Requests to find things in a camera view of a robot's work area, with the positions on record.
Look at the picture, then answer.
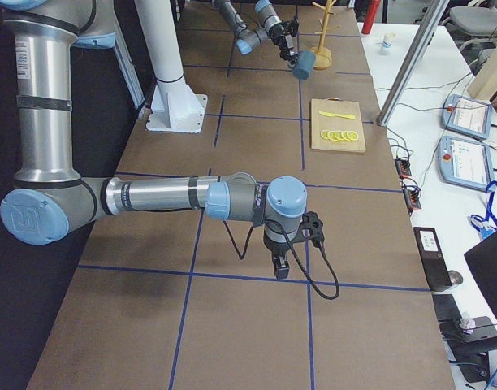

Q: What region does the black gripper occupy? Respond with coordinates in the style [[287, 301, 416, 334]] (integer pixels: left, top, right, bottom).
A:
[[270, 16, 300, 70], [264, 211, 325, 280]]

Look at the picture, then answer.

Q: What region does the blue mug yellow inside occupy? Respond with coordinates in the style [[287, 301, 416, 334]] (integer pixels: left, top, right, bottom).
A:
[[292, 50, 316, 80]]

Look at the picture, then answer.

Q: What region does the wooden cup storage rack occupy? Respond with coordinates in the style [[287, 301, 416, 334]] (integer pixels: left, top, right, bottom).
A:
[[311, 0, 336, 70]]

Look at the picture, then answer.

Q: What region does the paper cup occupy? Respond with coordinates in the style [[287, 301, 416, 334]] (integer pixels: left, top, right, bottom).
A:
[[381, 32, 396, 54]]

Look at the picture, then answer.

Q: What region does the wooden cutting board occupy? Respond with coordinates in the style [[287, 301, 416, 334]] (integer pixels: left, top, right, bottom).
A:
[[310, 98, 366, 154]]

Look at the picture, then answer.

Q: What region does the yellow plastic knife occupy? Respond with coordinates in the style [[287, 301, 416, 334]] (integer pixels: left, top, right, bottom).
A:
[[318, 110, 357, 120]]

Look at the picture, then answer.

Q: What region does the lemon slice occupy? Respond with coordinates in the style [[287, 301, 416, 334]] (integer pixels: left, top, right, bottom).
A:
[[341, 131, 352, 141], [346, 131, 359, 142], [334, 131, 345, 141]]

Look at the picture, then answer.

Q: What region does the white mounting pillar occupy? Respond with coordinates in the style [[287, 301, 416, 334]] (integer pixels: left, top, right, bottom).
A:
[[135, 0, 207, 133]]

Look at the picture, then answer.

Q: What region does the black power strip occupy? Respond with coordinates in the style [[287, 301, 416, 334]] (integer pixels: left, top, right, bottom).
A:
[[400, 178, 421, 214], [394, 157, 412, 179]]

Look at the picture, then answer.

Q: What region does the black box with label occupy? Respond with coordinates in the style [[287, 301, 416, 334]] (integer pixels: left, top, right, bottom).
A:
[[413, 227, 452, 292]]

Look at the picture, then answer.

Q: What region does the teach pendant tablet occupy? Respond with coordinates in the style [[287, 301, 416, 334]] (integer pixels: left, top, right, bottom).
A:
[[442, 94, 493, 141], [438, 136, 495, 192]]

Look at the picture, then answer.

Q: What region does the black monitor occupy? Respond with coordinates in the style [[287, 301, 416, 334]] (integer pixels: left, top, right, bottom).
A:
[[465, 231, 497, 319]]

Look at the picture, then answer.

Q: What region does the aluminium frame post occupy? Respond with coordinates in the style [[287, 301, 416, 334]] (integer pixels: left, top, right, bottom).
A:
[[377, 0, 450, 127]]

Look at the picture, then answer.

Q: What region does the blue lanyard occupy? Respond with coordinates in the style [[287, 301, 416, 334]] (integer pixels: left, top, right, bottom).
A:
[[469, 180, 497, 241]]

